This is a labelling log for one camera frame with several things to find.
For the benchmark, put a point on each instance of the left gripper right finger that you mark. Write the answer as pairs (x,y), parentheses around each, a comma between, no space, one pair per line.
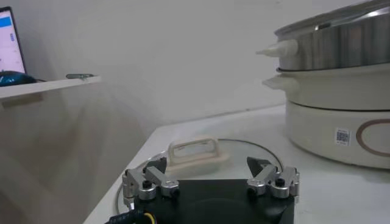
(281,185)

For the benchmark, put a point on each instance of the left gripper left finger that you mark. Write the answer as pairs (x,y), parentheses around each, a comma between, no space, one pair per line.
(166,187)

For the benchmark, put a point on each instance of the round glass pot lid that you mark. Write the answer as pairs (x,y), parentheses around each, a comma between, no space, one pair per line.
(198,160)

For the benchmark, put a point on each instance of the perforated steel steamer basket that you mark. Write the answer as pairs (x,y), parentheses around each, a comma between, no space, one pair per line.
(335,45)

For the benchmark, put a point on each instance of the white electric cooker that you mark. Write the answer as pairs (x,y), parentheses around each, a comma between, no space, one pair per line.
(320,131)

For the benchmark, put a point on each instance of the green and white utility knife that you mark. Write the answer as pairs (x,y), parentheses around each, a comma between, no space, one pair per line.
(79,76)

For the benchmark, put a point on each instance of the white side desk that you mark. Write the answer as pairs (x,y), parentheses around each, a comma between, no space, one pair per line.
(45,86)

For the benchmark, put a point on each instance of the blue computer mouse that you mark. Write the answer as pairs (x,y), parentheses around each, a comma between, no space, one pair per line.
(15,79)

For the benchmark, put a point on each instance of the laptop screen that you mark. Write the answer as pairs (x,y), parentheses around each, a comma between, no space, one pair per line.
(9,45)

